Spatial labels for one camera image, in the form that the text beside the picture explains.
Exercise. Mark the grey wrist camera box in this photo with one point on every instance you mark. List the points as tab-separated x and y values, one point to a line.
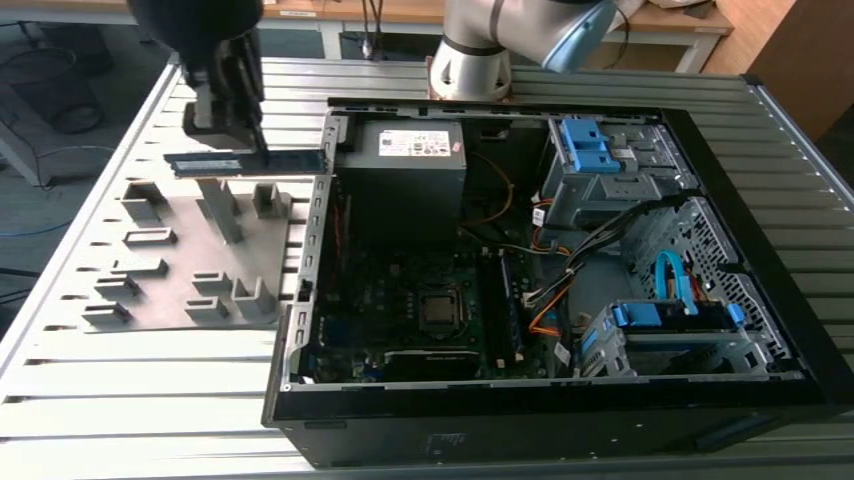
214	125

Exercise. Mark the wooden cabinet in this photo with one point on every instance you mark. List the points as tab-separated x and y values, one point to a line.
801	60

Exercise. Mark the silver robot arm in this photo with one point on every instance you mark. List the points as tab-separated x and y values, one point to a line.
467	60

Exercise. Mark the grey metal drive cage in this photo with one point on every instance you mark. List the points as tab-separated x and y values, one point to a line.
621	192
600	350

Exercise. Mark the grey power supply unit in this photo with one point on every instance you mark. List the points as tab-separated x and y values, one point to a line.
400	145

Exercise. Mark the silver CPU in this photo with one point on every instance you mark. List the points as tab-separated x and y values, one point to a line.
442	309

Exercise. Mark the black graphics card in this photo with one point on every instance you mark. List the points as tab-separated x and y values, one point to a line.
434	362

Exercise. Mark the grey parts rack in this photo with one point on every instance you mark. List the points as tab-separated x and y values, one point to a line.
180	235

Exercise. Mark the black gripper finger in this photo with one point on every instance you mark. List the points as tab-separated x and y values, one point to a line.
260	142

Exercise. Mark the green RAM stick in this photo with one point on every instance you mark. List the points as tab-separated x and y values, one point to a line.
200	164

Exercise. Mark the hard disk in blue carrier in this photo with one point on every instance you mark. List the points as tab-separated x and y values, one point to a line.
637	315

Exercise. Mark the blue plastic disk carrier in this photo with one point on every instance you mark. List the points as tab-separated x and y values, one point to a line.
580	134
594	161

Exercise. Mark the black PC case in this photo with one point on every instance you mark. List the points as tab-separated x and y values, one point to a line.
534	430

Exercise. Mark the green motherboard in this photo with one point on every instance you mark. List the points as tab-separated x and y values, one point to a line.
374	300

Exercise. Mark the wooden desk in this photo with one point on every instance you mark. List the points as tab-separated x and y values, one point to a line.
667	25

